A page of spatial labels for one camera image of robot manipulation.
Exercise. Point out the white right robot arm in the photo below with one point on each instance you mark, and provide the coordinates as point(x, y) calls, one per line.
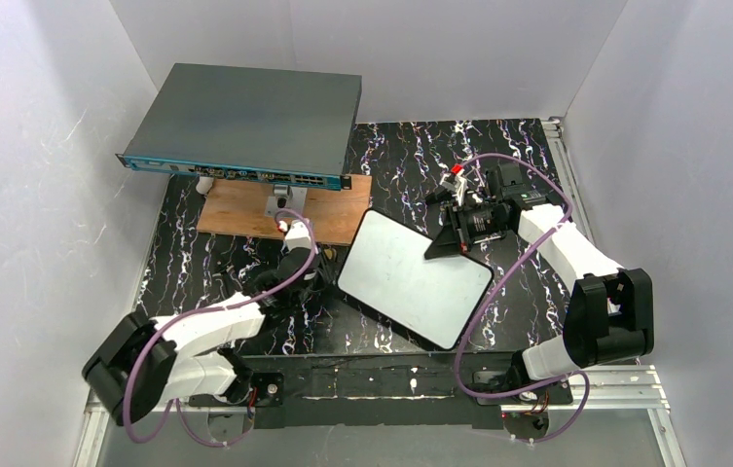
point(610, 310)

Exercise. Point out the aluminium right side rail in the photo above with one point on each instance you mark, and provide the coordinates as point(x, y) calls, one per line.
point(554, 132)

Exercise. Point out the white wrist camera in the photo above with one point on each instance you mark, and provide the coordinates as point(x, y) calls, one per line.
point(455, 183)
point(296, 234)

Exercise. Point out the grey metal bracket stand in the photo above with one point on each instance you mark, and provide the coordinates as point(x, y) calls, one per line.
point(286, 197)

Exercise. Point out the plywood board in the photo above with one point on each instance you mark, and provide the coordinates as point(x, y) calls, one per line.
point(241, 208)

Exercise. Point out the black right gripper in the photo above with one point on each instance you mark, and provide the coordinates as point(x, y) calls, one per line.
point(459, 226)

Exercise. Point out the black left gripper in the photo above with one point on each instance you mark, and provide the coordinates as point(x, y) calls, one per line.
point(263, 283)

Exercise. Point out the grey network switch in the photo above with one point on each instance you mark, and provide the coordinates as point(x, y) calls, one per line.
point(261, 125)

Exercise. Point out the small whiteboard black frame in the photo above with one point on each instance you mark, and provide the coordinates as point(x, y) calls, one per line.
point(386, 270)

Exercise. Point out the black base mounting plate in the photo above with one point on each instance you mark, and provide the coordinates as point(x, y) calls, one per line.
point(390, 389)

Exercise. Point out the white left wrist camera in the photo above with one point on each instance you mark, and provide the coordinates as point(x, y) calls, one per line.
point(296, 234)

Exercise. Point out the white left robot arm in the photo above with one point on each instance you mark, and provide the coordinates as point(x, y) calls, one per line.
point(147, 361)

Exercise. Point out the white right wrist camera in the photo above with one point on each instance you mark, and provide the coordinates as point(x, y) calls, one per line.
point(455, 183)

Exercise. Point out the aluminium front frame rail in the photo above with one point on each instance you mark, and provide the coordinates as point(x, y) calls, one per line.
point(612, 387)

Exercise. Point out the white cylinder switch foot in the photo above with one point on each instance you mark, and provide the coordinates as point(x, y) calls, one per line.
point(204, 185)

